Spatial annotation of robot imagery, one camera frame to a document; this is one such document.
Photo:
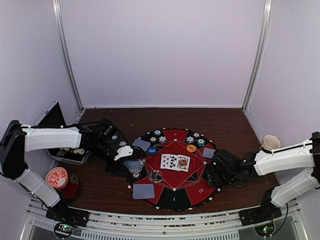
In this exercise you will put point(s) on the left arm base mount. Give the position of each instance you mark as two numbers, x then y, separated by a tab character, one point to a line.
71	216

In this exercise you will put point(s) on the jack of hearts card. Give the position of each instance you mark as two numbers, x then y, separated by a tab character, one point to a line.
183	163

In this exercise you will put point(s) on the patterned paper cup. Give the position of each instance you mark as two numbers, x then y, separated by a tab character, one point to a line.
270	142

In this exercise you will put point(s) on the aluminium poker case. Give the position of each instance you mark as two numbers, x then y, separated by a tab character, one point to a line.
53	116

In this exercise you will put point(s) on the green chips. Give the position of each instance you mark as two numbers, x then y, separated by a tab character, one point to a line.
157	132
200	142

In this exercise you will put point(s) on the red black chips seat three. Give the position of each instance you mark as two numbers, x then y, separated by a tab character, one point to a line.
136	175

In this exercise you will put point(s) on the red gold card box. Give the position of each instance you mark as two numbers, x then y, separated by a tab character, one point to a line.
78	151

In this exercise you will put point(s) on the blue small blind button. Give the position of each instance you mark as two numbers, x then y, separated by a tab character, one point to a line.
151	151

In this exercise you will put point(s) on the blue playing card deck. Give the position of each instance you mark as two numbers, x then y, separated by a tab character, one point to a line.
133	165

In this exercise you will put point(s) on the orange big blind button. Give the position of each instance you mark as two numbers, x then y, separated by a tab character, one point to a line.
191	148

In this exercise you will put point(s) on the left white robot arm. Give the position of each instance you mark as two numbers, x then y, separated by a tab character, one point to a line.
94	136

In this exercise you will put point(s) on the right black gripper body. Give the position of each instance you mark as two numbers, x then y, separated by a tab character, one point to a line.
228	178

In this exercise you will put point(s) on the black gold card box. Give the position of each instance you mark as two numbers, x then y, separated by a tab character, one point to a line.
65	149

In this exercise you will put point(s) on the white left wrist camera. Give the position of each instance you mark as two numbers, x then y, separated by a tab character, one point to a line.
122	152

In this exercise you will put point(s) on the left aluminium frame post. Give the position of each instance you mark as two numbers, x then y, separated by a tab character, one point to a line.
65	53

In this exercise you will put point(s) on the front aluminium rail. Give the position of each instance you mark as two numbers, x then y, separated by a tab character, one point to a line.
223	225

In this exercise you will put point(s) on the right aluminium frame post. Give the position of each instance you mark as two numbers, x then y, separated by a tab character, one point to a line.
261	47

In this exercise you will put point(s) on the white grey chip stack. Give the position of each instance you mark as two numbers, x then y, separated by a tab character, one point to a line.
122	143

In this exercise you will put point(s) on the red floral round tin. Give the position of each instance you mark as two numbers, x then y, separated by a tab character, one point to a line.
57	178

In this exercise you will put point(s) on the red black chips seat seven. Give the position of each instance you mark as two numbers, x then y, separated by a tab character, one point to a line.
196	135

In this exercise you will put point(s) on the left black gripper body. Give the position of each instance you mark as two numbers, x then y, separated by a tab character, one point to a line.
100	148

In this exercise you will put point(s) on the aluminium frame post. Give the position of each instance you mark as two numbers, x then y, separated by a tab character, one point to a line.
65	53
261	47

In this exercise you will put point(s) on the card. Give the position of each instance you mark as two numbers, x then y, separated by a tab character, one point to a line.
143	191
144	145
208	153

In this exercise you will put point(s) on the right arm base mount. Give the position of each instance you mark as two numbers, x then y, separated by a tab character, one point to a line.
258	215

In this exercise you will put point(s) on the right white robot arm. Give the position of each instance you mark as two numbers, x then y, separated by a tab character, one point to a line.
305	155

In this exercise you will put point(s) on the round red black poker mat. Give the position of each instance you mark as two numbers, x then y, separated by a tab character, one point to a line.
179	190

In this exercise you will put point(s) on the red black chips seat five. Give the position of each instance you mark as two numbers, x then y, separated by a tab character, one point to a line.
153	139

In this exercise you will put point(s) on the dark red round lid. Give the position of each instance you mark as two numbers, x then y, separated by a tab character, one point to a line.
71	188

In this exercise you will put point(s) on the white chips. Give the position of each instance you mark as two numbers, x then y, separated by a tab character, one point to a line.
190	139
162	139

